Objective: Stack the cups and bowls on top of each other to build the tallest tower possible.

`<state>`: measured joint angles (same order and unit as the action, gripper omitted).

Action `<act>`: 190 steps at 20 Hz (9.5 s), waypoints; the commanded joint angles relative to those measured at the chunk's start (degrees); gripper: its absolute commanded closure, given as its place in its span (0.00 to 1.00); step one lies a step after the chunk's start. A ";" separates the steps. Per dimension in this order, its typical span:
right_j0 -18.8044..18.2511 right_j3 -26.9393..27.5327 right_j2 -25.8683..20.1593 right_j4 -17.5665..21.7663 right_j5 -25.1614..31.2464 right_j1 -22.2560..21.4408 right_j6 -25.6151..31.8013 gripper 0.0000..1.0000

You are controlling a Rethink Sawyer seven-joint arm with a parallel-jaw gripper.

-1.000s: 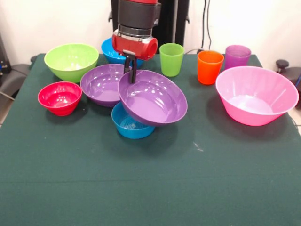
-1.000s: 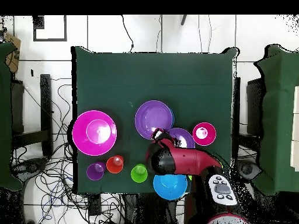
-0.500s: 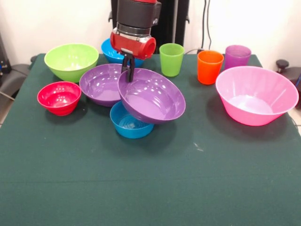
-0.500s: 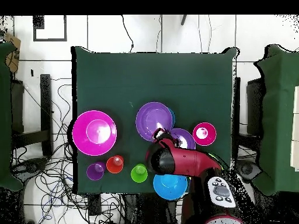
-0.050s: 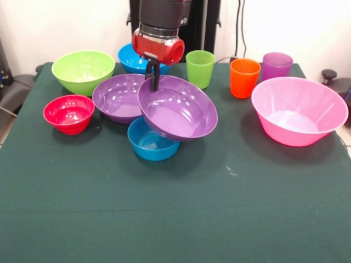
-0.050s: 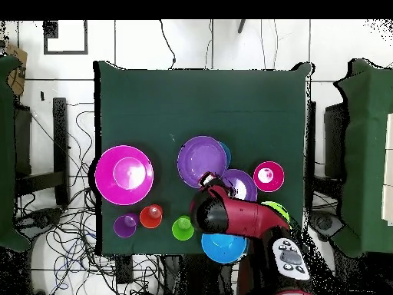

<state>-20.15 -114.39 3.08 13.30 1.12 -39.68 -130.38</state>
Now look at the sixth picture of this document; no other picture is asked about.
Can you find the purple plastic bowl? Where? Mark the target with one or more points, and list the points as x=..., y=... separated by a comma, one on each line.
x=242, y=184
x=196, y=159

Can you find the blue ribbed small bowl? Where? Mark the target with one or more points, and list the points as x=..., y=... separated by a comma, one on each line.
x=228, y=155

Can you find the orange plastic cup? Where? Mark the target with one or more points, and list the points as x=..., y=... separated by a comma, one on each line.
x=146, y=219

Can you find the pink plastic bowl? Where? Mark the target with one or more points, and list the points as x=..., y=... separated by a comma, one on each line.
x=122, y=184

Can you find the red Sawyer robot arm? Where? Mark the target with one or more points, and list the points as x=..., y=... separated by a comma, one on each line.
x=251, y=218

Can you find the green plastic cup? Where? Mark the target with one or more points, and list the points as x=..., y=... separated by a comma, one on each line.
x=181, y=235

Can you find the red plastic bowl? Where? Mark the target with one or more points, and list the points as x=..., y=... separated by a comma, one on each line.
x=273, y=184

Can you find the blue deep plastic bowl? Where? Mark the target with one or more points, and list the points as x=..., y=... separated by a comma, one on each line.
x=222, y=249

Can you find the dark green tablecloth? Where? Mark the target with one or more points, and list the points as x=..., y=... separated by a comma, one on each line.
x=199, y=101

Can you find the green plastic bowl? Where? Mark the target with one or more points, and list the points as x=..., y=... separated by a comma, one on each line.
x=281, y=210

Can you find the purple plastic cup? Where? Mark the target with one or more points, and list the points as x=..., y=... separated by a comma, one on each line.
x=122, y=229

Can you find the black upright bar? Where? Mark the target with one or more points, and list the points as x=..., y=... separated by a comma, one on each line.
x=310, y=138

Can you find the black power strip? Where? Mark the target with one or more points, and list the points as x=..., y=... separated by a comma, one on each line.
x=124, y=269

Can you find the black box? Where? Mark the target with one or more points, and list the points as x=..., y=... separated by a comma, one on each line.
x=334, y=138

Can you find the black metal stand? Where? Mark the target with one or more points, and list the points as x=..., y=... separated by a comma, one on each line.
x=60, y=138

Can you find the dark short rod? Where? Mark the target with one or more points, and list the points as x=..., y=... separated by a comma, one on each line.
x=241, y=26

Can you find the green cloth covered table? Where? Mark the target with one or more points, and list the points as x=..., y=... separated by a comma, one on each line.
x=6, y=153
x=368, y=153

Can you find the black cabinet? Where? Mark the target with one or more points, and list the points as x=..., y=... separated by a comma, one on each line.
x=23, y=138

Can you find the brown cardboard box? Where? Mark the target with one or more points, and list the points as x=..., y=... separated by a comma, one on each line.
x=17, y=76

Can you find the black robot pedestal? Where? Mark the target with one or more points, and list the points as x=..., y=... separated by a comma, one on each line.
x=190, y=276

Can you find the dark pedestal leg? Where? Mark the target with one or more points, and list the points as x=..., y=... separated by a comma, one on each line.
x=325, y=222
x=40, y=216

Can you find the black square floor frame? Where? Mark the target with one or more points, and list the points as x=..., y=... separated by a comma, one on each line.
x=65, y=53

